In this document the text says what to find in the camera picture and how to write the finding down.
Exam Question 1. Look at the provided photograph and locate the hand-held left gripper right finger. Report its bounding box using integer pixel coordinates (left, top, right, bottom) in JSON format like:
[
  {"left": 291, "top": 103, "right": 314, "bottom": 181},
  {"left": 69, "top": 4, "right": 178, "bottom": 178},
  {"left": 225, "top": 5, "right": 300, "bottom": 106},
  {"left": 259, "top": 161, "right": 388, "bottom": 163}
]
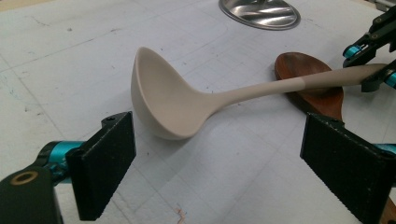
[{"left": 300, "top": 112, "right": 396, "bottom": 224}]

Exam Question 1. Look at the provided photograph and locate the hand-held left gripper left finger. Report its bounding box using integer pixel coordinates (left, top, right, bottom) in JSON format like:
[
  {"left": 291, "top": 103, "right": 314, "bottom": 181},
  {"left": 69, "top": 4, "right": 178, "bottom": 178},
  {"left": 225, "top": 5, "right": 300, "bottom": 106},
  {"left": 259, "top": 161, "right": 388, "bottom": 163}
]
[{"left": 66, "top": 111, "right": 137, "bottom": 222}]

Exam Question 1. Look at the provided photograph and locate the brown wooden spoon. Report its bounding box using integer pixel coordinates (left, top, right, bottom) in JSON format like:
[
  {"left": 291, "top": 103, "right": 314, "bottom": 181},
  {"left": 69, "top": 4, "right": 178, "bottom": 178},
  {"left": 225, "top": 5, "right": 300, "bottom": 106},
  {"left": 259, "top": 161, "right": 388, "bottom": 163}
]
[{"left": 274, "top": 51, "right": 396, "bottom": 224}]

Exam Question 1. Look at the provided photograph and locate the beige ladle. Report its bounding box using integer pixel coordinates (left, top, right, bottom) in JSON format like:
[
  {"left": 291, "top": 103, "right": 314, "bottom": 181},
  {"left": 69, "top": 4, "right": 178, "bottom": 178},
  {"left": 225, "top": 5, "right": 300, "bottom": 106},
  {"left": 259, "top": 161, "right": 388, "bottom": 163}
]
[{"left": 130, "top": 46, "right": 389, "bottom": 140}]

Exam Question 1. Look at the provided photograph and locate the metal utensil stand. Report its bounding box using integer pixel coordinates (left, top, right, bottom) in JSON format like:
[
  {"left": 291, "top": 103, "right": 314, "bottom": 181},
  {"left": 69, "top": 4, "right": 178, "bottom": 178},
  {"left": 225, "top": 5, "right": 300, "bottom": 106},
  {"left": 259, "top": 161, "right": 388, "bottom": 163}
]
[{"left": 218, "top": 0, "right": 302, "bottom": 31}]

